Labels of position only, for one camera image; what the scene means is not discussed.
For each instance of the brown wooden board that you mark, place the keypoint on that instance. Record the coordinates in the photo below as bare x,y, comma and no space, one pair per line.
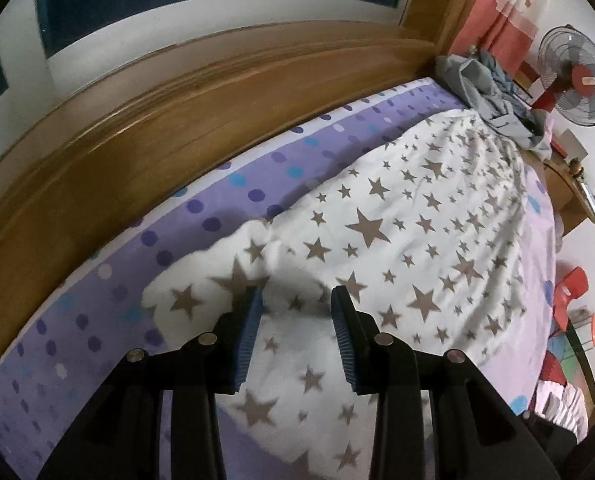
527,80

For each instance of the white printed box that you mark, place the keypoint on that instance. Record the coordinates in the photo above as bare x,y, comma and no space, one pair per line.
572,145

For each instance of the standing fan with red hub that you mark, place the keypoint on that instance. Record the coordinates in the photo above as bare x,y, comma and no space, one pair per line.
585,77

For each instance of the flat tablet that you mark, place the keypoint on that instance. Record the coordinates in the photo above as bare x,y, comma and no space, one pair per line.
591,202

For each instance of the pink striped cloth stack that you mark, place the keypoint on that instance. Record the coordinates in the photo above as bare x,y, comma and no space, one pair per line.
560,402

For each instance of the purple dotted bed sheet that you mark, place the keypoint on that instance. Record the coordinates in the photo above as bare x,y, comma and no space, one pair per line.
177,230

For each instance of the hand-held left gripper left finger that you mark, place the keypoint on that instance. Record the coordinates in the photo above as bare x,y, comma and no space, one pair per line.
247,340

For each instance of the pink red curtain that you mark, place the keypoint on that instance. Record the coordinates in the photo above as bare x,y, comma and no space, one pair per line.
492,25

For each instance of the pile of grey-blue clothes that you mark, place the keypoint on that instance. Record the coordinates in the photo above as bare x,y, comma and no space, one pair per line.
470,80

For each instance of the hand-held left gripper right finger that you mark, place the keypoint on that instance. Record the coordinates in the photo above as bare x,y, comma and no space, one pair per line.
341,340

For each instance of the wooden bed frame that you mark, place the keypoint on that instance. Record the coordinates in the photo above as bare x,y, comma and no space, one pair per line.
177,110

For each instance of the white star print cloth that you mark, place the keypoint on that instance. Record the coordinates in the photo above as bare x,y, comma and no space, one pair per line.
402,240

